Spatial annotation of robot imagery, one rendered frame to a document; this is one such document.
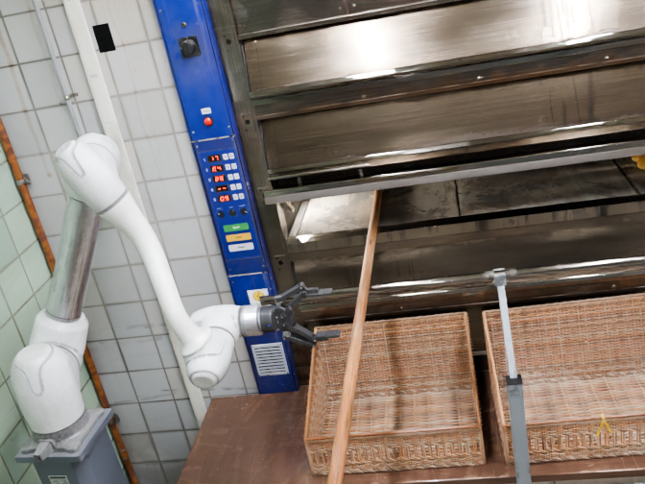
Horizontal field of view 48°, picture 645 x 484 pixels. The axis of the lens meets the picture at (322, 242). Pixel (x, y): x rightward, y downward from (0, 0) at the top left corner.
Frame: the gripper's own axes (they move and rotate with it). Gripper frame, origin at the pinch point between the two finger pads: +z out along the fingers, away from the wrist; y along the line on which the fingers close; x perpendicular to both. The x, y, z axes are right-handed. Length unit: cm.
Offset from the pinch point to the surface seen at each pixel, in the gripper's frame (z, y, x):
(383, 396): 4, 60, -41
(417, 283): 23.3, 1.7, -15.6
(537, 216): 62, 1, -53
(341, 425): 8, -2, 51
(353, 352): 8.6, -1.8, 23.6
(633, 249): 92, 17, -54
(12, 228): -113, -23, -39
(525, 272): 54, 1, -16
